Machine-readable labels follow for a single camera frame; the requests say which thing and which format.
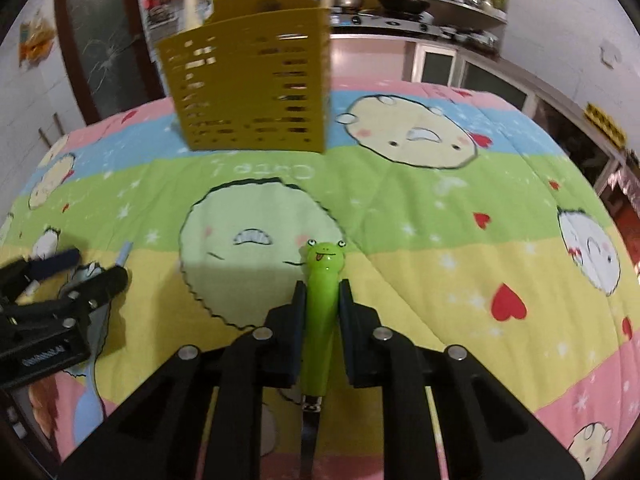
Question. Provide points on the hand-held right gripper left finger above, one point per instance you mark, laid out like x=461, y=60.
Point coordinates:
x=299, y=330

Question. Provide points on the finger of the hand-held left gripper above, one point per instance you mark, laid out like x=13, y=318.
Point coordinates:
x=105, y=285
x=60, y=261

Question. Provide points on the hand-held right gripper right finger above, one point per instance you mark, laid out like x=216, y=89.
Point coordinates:
x=345, y=330

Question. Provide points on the yellow perforated utensil holder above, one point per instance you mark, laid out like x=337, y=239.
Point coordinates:
x=250, y=85

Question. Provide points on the printed cartoon blanket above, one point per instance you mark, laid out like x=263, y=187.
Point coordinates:
x=425, y=210

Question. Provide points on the yellow hanging bag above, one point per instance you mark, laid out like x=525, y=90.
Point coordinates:
x=36, y=40

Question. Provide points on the steel gas stove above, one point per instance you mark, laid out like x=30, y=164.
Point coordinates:
x=390, y=22

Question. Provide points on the patterned tablecloth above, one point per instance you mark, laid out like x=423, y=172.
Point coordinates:
x=620, y=185

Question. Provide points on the black wok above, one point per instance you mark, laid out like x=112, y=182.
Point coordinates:
x=402, y=5

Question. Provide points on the yellow egg carton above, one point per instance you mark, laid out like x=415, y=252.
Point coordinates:
x=605, y=125

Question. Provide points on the corner shelf with bottles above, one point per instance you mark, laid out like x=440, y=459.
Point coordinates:
x=475, y=10

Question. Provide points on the brown frame glass door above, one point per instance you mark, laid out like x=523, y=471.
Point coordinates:
x=100, y=35

